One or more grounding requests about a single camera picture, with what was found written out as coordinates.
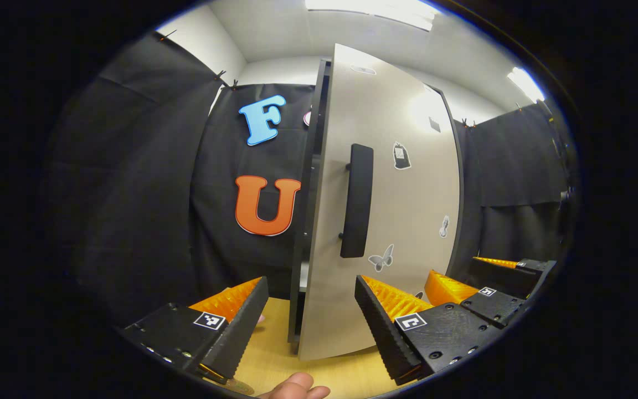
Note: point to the small ceiling light panel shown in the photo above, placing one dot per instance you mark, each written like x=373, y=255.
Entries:
x=525, y=84

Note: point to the dark grey cabinet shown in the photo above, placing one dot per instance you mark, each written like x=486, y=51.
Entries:
x=305, y=221

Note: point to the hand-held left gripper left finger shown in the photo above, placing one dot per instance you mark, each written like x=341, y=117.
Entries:
x=241, y=332

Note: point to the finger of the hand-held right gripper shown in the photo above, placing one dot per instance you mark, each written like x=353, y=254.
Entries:
x=496, y=274
x=499, y=307

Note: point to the long ceiling light panel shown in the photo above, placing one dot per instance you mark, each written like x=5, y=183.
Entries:
x=374, y=8

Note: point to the round brown coaster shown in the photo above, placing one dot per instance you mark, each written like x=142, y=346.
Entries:
x=240, y=387

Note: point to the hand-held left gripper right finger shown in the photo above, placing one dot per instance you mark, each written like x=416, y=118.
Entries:
x=382, y=332

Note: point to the black backdrop cloth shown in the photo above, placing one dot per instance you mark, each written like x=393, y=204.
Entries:
x=130, y=194

